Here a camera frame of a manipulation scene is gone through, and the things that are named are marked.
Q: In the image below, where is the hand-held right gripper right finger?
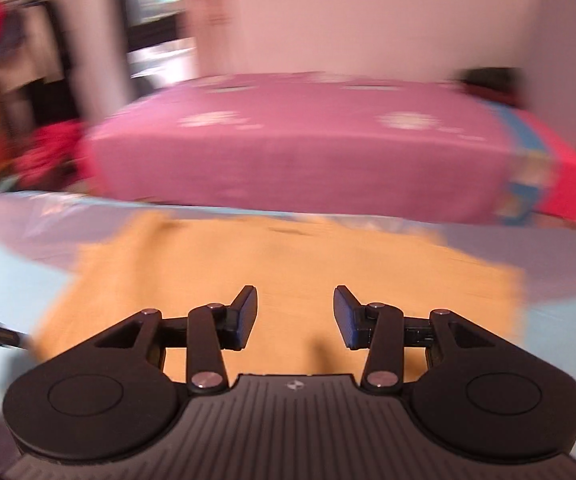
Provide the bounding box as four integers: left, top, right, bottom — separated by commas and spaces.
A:
333, 285, 498, 396

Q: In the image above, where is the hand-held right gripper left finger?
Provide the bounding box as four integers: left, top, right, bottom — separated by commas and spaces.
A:
93, 285, 259, 395

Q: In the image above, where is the yellow cable-knit sweater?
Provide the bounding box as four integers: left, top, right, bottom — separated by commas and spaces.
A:
30, 210, 526, 386

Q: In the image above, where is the red clothes pile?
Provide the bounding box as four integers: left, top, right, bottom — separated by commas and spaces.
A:
10, 120, 99, 193

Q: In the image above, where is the black clothes rack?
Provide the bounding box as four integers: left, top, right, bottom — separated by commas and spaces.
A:
0, 0, 81, 126

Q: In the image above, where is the pink and blue printed blanket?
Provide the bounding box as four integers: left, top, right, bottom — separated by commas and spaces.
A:
488, 102, 576, 233

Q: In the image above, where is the dark object on bed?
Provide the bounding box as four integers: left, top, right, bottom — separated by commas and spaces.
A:
455, 67, 523, 108

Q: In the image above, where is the window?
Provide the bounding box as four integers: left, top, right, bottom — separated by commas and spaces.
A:
123, 0, 199, 78

